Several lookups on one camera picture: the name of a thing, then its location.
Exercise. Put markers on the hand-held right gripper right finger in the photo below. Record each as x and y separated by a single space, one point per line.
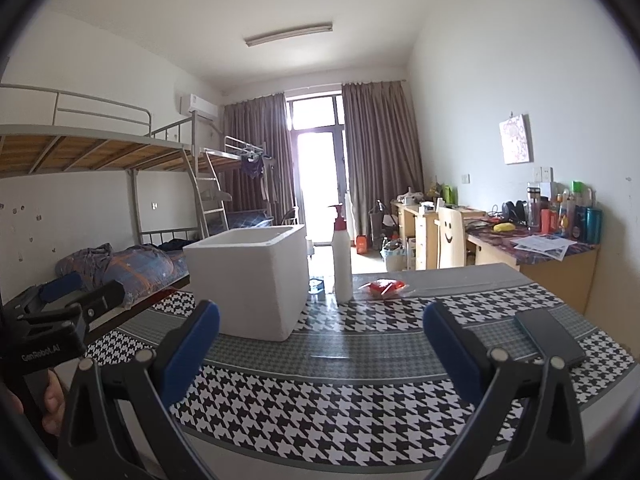
450 350

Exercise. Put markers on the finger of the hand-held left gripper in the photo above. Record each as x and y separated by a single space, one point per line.
60 282
102 300

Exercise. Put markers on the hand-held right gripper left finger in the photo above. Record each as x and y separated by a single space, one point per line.
192 350

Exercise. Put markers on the white foam box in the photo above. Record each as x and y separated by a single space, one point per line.
245 280

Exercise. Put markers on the person's left hand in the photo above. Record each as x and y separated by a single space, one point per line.
54 405

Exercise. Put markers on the blue orange plaid quilt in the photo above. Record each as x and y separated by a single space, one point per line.
145 265

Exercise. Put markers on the red snack packet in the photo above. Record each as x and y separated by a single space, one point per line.
382 287

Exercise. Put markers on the black smartphone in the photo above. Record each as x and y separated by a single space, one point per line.
547 335

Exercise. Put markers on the white bucket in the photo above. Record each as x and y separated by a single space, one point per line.
395 259

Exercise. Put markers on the wooden chair smiley face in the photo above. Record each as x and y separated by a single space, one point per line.
450 240

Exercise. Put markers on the wooden desk patterned cover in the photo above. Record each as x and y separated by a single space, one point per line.
550 280

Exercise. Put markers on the houndstooth table cloth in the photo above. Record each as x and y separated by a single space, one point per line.
300 410

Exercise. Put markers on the wooden desk with drawers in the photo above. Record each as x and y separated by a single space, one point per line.
410 230

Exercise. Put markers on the yellow pouch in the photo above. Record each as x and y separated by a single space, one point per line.
503 227

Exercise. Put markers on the white pump bottle red top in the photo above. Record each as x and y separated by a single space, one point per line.
342 270

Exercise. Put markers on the orange carton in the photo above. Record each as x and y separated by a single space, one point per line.
361 243

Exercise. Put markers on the printed paper sheets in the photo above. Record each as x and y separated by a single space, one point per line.
542 246

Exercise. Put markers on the large metal bunk bed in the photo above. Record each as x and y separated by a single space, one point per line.
100 147

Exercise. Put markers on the blue plaid mattress cover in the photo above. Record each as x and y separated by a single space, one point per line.
245 219

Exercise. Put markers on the black folding trolley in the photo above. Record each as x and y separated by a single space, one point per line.
380 220

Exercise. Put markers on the black appliance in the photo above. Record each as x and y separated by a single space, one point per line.
514 211

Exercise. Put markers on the row of toiletry bottles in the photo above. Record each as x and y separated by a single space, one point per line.
575 217

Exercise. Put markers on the dark hanging clothes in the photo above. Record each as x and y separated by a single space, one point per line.
251 166

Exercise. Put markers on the metal bunk bed with clothes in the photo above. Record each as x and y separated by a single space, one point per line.
235 142

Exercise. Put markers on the brown curtain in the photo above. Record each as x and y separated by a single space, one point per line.
255 125
382 150

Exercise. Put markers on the white air conditioner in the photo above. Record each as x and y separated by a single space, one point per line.
198 106

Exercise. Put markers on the glass balcony door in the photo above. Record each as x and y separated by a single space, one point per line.
320 170

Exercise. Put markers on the ceiling tube lamp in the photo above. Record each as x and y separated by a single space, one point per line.
289 33

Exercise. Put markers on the white wall socket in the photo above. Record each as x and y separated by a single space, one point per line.
542 174

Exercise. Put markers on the cartoon wall picture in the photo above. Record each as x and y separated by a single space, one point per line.
515 139

